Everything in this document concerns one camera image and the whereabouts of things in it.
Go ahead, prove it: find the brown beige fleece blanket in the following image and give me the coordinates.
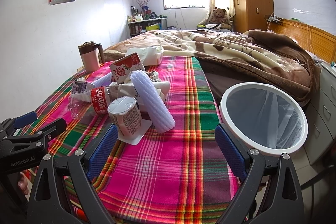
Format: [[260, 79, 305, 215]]
[[104, 29, 321, 106]]

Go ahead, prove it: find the brown teddy bear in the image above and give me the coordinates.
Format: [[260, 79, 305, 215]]
[[208, 8, 232, 30]]

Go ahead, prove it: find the person's left hand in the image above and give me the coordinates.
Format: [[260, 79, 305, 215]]
[[18, 173, 29, 196]]

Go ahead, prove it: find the pink brown thermos mug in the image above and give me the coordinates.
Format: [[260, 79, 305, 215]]
[[78, 41, 105, 73]]

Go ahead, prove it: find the white round trash bin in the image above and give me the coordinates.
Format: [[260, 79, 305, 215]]
[[219, 82, 308, 156]]

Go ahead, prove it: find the purple milk carton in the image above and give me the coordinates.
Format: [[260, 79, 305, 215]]
[[70, 77, 95, 102]]

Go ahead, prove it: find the white foam net sleeve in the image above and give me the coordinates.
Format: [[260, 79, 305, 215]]
[[130, 71, 175, 134]]

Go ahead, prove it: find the cluttered side shelf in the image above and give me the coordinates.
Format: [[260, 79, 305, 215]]
[[127, 10, 168, 37]]

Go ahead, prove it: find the wooden headboard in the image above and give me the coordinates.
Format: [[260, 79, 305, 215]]
[[269, 19, 335, 63]]

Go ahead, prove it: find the white tissue pack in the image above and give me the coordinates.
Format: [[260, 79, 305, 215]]
[[126, 46, 164, 67]]

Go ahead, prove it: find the thin white foam sleeve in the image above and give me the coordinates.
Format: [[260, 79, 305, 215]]
[[91, 72, 112, 88]]

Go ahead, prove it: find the pink plaid bed sheet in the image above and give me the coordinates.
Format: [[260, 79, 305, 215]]
[[15, 55, 241, 224]]

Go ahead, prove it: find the grey drawer nightstand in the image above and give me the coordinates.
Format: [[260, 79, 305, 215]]
[[304, 62, 336, 165]]

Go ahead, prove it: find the red white milk carton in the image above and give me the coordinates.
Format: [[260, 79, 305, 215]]
[[109, 52, 145, 84]]

